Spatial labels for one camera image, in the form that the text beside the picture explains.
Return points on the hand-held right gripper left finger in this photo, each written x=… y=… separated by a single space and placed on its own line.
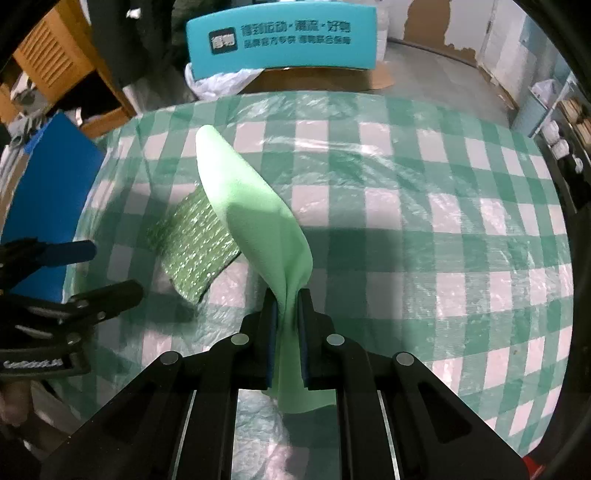
x=272 y=341

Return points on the grey shoe rack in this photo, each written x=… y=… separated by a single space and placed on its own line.
x=575 y=110

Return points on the red plastic object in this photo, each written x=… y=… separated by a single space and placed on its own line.
x=551 y=468

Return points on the light blue trash bin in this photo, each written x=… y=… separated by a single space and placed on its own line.
x=531 y=110

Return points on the wooden slatted cabinet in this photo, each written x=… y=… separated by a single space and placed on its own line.
x=51 y=60

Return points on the person's left hand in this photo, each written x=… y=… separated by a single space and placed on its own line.
x=14 y=406

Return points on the clear plastic bag bundle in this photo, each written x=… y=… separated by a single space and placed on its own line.
x=381 y=41

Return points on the teal printed box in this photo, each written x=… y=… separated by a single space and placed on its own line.
x=277 y=41

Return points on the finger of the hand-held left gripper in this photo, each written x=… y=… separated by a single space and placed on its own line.
x=69 y=253
x=106 y=297

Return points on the brown cardboard box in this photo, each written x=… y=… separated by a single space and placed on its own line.
x=314 y=81

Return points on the black jacket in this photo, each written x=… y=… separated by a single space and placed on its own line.
x=115 y=37

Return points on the light green cloth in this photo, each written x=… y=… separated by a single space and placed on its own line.
x=249 y=198

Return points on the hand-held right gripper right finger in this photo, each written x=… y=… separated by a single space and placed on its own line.
x=303 y=341

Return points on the green sparkly scouring cloth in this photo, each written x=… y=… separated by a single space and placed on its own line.
x=198 y=244

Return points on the white plastic bag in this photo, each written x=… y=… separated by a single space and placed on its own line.
x=217 y=83

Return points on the blue cardboard shoe box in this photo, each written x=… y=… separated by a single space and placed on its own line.
x=51 y=184

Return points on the group of shoes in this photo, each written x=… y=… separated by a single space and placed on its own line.
x=561 y=147

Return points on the green checkered tablecloth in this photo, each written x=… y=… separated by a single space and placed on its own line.
x=415 y=230

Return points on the dark olive jacket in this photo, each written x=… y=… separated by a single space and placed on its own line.
x=207 y=9

